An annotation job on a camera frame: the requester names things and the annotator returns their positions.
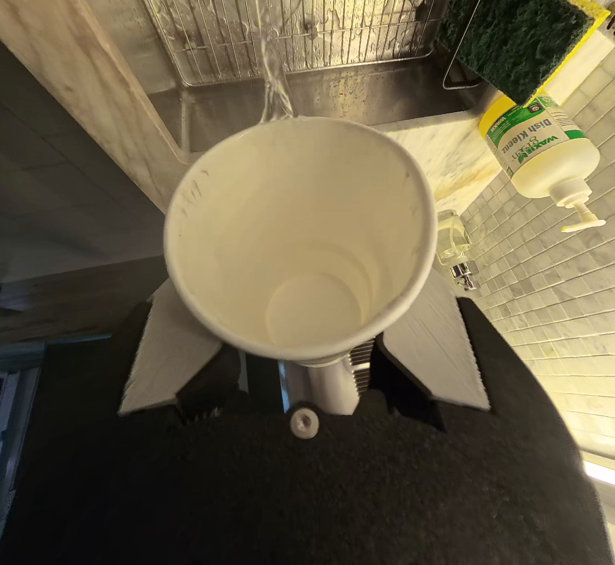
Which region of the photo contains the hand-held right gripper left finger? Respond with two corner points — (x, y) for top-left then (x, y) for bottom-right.
(118, 278), (242, 424)

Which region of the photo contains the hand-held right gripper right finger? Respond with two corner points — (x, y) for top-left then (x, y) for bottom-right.
(367, 268), (492, 428)

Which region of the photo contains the green-banded white paper cup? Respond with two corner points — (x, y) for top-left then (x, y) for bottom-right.
(163, 115), (439, 416)

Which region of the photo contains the glass soap dispenser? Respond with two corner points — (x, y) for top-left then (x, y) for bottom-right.
(435, 209), (480, 291)

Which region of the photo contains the grey blue-edged bin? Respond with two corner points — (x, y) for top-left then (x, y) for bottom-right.
(0, 339), (46, 494)

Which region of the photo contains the dish soap pump bottle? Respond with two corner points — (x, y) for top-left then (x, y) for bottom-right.
(479, 94), (607, 232)

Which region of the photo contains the stainless steel sink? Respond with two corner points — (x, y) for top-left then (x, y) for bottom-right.
(62, 0), (496, 154)

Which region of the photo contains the green and yellow sponge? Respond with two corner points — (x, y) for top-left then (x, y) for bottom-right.
(439, 0), (611, 103)

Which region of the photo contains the white wall cabinet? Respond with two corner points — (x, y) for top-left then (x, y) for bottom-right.
(580, 458), (615, 486)

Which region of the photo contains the black wire sponge holder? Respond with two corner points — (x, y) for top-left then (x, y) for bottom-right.
(442, 0), (505, 90)

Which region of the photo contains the wire sink grid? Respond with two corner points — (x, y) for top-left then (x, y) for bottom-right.
(120, 0), (455, 85)

